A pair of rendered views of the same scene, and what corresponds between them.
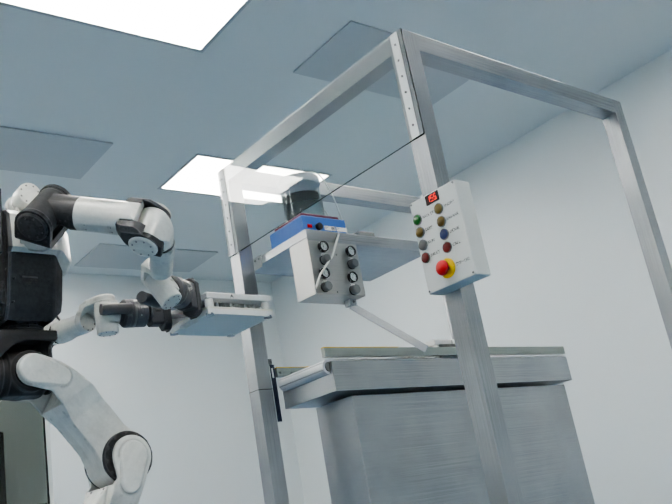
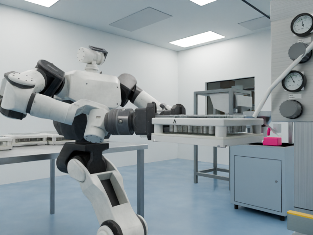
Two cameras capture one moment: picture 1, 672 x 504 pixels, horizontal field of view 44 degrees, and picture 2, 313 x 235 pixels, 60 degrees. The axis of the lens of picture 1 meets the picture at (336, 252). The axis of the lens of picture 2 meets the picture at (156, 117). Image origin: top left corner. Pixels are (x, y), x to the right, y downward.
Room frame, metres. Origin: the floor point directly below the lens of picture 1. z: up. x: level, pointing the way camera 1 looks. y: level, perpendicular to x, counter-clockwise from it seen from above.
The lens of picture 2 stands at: (2.41, -0.41, 1.03)
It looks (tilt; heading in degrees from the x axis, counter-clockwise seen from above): 1 degrees up; 86
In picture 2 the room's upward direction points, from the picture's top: straight up
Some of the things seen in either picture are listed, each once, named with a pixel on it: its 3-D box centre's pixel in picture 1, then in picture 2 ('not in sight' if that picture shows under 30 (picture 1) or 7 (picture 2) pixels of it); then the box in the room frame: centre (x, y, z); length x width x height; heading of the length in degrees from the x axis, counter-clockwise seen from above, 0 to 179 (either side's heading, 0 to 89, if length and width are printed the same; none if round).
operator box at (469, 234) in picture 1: (448, 238); not in sight; (2.09, -0.30, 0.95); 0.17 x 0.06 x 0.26; 42
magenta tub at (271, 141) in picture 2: not in sight; (272, 141); (3.83, 2.41, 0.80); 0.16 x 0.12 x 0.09; 131
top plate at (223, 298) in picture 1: (218, 307); (207, 121); (2.62, 0.41, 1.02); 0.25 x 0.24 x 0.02; 43
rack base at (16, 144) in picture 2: not in sight; (23, 142); (1.56, 1.64, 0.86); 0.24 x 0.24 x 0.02; 41
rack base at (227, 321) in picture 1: (220, 322); (207, 137); (2.62, 0.41, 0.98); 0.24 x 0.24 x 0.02; 43
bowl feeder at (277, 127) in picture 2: not in sight; (264, 127); (3.89, 2.72, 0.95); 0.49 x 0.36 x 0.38; 131
